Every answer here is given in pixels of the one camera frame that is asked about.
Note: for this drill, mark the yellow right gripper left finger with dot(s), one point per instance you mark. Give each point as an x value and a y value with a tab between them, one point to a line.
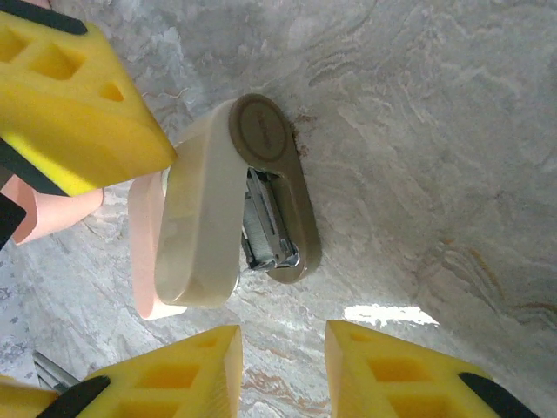
196	392

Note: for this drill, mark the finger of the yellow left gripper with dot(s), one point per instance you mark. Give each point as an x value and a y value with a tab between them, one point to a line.
8	217
87	122

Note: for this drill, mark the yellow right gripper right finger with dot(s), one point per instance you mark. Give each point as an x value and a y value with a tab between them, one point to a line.
348	383

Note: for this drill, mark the pink mini stapler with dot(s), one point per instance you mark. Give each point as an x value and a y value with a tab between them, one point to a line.
143	261

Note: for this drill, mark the beige and brown mini stapler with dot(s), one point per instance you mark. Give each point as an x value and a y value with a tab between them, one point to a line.
200	217

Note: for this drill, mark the silver staple strip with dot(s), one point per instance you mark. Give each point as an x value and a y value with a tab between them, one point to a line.
254	239

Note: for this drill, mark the narrow aluminium frame rail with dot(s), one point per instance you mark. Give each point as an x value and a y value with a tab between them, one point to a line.
52	370

